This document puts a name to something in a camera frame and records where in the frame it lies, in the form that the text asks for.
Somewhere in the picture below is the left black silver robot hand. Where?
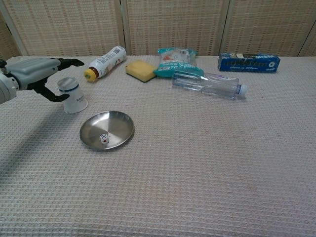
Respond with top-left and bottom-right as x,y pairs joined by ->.
0,57 -> 85,103

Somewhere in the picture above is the white paper cup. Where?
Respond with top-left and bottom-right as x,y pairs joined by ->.
57,77 -> 89,114

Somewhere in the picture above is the round metal plate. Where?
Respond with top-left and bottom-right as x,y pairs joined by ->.
79,111 -> 135,152

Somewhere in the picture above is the yellow sponge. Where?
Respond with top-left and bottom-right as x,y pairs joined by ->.
125,60 -> 158,83

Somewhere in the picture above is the bamboo folding screen panel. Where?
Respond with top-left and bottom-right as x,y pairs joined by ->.
297,32 -> 316,57
0,12 -> 23,62
219,0 -> 316,57
120,0 -> 230,57
0,0 -> 128,57

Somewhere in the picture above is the white drink bottle yellow cap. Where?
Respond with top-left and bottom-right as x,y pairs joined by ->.
83,45 -> 127,82

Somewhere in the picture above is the teal snack packet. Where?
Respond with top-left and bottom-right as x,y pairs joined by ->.
153,47 -> 205,79

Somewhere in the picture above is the clear plastic water bottle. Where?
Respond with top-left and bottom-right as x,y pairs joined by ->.
171,70 -> 248,100

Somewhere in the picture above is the beige woven tablecloth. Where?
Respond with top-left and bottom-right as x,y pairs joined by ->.
0,55 -> 316,237

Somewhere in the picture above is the blue carton box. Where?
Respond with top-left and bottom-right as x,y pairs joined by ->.
218,52 -> 281,73

